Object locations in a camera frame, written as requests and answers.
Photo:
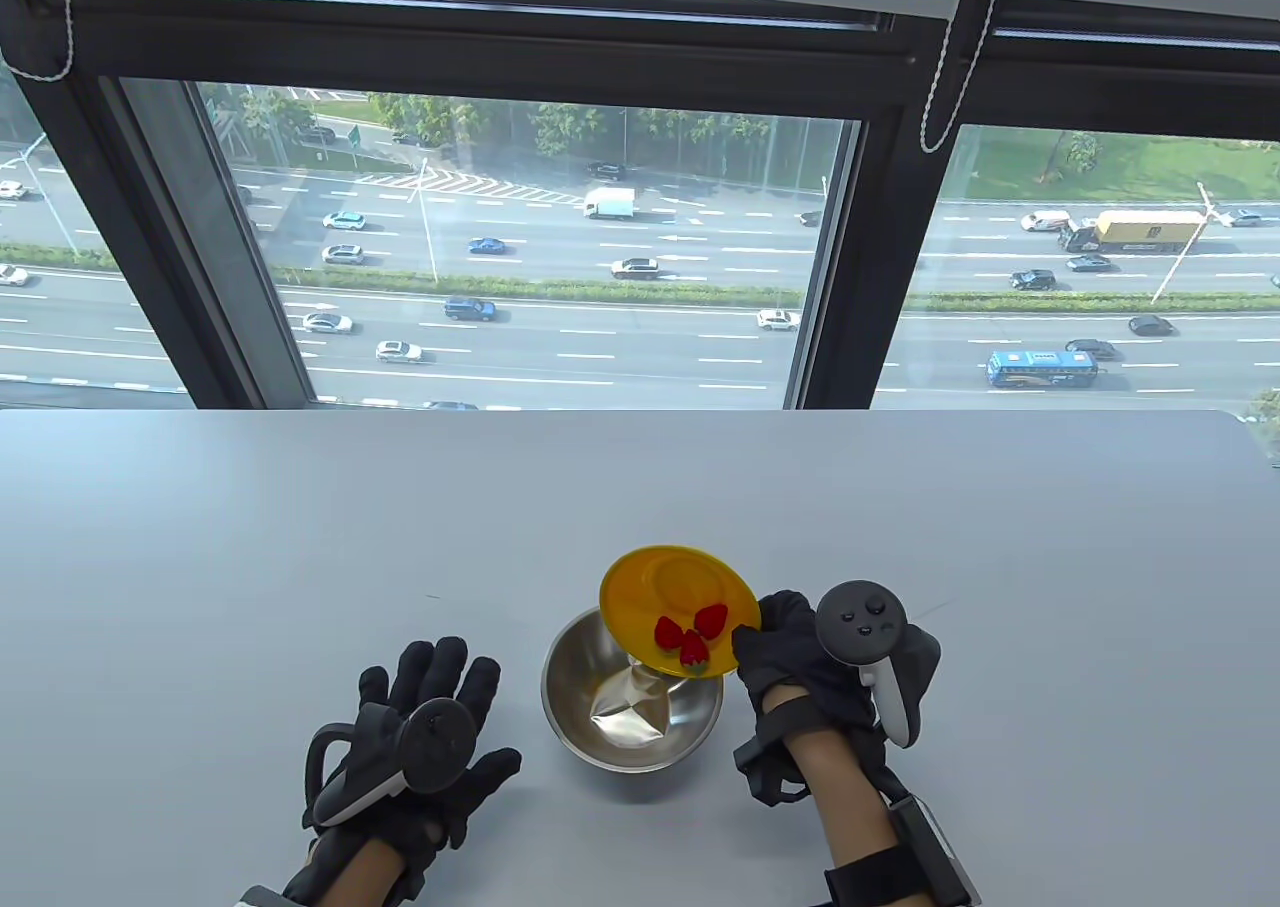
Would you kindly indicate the person's left hand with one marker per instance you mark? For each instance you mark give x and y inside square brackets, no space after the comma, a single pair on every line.
[430,677]

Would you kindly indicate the person's right hand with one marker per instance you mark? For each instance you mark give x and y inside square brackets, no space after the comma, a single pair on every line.
[790,637]

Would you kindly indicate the red strawberry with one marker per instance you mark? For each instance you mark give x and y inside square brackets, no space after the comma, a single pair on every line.
[712,620]
[694,651]
[668,632]

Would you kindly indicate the yellow plastic plate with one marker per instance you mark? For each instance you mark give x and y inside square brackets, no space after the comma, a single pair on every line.
[650,587]

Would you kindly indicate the steel mixing bowl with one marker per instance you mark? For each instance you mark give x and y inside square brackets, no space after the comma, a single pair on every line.
[620,737]

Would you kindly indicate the person's left forearm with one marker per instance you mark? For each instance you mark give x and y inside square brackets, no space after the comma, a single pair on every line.
[365,879]

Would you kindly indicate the person's right forearm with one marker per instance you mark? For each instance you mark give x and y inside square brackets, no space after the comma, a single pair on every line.
[845,797]

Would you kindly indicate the black and white controller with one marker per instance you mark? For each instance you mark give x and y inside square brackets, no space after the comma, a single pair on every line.
[860,627]
[435,747]

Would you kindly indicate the black window frame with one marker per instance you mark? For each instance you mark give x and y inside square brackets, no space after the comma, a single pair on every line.
[500,47]

